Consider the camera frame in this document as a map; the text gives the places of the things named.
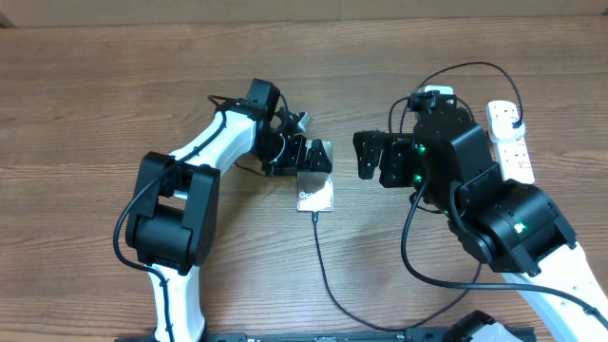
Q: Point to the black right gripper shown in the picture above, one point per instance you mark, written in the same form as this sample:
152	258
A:
393	174

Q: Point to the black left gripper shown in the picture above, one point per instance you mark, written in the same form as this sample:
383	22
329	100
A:
294	161

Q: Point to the Galaxy smartphone with reflective screen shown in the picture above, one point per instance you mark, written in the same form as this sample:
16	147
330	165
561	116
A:
315	189

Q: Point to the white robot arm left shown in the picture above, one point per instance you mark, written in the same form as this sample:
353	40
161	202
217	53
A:
168	227

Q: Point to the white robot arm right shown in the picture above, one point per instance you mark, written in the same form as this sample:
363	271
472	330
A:
513	227

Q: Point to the white charger plug adapter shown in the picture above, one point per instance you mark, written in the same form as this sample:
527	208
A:
502	130

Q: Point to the white power strip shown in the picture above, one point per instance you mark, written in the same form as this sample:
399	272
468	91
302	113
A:
513	157

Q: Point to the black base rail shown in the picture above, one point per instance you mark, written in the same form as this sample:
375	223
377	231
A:
429	334

